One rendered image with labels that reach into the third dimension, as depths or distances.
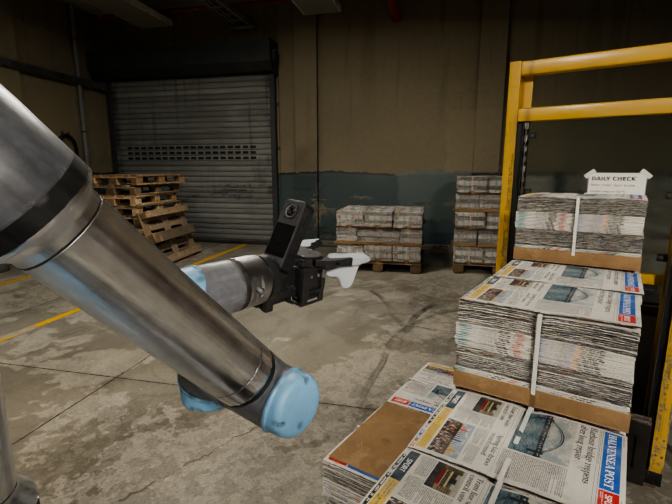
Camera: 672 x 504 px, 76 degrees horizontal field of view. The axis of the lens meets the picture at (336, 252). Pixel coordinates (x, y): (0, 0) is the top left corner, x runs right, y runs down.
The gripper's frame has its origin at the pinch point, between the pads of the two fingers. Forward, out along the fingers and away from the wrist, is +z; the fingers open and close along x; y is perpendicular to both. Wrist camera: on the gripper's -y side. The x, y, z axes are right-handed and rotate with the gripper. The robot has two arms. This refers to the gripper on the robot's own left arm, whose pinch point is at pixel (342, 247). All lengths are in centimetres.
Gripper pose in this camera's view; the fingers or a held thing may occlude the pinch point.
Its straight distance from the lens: 79.4
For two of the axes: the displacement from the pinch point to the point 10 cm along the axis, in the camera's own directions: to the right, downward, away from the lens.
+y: -1.1, 9.6, 2.7
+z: 6.4, -1.4, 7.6
